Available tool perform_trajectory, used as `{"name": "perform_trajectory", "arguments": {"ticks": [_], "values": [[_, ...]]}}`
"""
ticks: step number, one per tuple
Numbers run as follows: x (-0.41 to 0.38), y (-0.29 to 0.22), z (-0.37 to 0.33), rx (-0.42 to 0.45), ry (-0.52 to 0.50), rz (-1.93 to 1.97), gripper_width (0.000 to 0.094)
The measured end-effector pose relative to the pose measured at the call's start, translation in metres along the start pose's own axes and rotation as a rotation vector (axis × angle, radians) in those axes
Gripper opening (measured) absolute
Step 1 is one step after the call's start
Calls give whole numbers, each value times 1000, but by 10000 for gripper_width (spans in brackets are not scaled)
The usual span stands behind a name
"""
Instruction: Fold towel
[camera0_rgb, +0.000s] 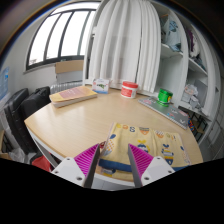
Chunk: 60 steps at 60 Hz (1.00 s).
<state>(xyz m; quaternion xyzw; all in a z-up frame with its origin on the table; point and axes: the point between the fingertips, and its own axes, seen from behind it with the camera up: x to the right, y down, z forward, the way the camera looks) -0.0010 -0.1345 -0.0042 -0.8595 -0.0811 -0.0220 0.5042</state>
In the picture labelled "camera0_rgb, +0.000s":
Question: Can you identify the dark-framed window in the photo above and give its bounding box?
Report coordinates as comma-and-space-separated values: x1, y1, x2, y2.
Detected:
25, 2, 101, 71

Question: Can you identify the green round jar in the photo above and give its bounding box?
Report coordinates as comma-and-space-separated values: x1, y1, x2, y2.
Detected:
156, 88, 174, 108

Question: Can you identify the white jar with red lid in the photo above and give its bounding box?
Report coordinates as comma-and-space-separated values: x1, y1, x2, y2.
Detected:
120, 80, 139, 100

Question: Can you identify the red bag under table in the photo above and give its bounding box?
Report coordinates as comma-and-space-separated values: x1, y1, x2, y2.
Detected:
31, 154, 56, 173

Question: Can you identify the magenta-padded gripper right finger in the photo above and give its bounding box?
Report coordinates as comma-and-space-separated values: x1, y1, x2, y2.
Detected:
127, 143, 176, 188

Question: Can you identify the blue wall poster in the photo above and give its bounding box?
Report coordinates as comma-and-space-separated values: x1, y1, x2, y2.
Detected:
0, 66, 10, 101

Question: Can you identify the white curtain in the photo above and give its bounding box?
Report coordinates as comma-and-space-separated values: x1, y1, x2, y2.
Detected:
88, 0, 163, 95

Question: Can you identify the cardboard box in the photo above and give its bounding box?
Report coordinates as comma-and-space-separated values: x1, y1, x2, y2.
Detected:
54, 59, 85, 84

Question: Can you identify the yellow patterned towel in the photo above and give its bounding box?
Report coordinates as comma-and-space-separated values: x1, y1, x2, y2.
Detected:
96, 122, 192, 183

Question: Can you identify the beige book with pink cover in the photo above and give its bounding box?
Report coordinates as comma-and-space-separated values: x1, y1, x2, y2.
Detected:
48, 85, 99, 108

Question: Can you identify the grey laptop with stickers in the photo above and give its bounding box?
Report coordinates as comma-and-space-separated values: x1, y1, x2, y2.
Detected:
138, 96, 190, 130

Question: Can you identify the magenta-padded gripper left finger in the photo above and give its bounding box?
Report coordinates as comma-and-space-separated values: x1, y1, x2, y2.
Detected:
50, 143, 101, 189

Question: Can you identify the white shelf unit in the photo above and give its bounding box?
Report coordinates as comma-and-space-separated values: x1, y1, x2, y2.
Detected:
146, 1, 221, 134

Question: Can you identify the black hard suitcase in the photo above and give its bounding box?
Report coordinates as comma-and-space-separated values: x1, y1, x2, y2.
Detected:
2, 88, 32, 155

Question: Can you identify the small white card box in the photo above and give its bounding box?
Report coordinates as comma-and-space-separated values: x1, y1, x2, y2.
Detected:
91, 78, 110, 95

